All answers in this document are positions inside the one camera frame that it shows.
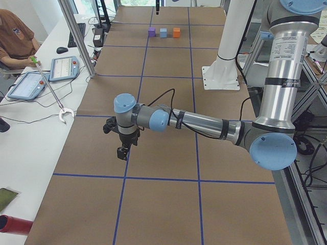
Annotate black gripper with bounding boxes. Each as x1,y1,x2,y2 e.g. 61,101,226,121
117,129,141,161

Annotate light blue foam block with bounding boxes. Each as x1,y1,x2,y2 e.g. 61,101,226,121
159,28,168,38

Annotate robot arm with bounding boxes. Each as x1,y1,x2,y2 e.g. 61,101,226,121
113,1,326,170

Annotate purple foam block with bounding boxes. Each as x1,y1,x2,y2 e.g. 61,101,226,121
148,27,156,37

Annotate orange foam block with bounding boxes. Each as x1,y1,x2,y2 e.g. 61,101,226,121
173,28,181,38

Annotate black power adapter box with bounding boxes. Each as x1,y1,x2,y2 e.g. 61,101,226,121
93,28,104,47

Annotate black keyboard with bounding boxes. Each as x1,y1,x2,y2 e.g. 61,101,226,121
67,22,86,48

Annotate far blue teach pendant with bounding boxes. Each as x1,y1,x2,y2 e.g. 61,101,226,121
49,56,79,82

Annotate blue teach pendant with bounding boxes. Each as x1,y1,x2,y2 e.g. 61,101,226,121
49,56,79,82
7,72,46,100

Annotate black computer mouse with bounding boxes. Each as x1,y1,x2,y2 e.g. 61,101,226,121
56,46,68,54

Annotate near blue teach pendant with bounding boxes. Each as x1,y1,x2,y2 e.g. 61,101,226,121
7,72,46,100

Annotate green cloth pouch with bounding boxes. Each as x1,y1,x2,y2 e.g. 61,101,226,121
0,188,18,211

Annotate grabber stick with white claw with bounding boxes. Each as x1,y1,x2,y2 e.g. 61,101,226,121
30,56,75,124

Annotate red cylinder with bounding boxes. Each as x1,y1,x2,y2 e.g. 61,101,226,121
1,215,33,235

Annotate person in brown shirt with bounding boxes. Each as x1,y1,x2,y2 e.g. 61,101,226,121
1,9,40,69

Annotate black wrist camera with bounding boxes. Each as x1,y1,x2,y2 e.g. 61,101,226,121
103,116,119,134

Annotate aluminium frame post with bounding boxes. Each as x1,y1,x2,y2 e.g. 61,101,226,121
58,0,96,78

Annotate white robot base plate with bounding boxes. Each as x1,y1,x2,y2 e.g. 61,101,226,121
202,0,255,90

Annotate black cable bundle on floor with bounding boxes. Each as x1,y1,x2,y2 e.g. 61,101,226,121
293,132,317,156

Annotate aluminium side frame rail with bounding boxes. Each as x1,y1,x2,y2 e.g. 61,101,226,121
258,38,327,245

